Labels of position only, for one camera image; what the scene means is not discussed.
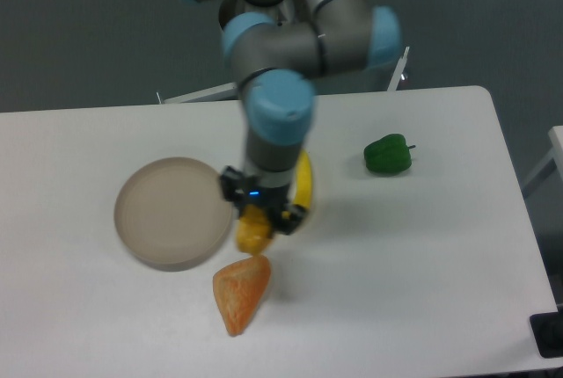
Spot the yellow toy banana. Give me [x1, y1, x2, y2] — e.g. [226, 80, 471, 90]
[292, 149, 313, 212]

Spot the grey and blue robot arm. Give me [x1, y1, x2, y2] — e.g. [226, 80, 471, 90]
[192, 0, 401, 235]

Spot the white side table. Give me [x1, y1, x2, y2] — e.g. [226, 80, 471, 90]
[521, 126, 562, 200]

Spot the black device at table edge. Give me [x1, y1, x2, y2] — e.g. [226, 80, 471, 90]
[530, 311, 562, 359]

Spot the beige round plate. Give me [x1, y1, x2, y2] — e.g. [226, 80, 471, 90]
[113, 157, 233, 272]

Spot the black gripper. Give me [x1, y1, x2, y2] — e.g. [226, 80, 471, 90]
[219, 166, 308, 236]

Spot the yellow toy pepper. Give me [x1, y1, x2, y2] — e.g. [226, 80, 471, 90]
[236, 205, 274, 256]

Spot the orange toy bread slice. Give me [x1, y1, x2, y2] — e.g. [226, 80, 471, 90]
[212, 255, 271, 337]

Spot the green toy pepper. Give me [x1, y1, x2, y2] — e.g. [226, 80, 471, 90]
[363, 134, 414, 175]

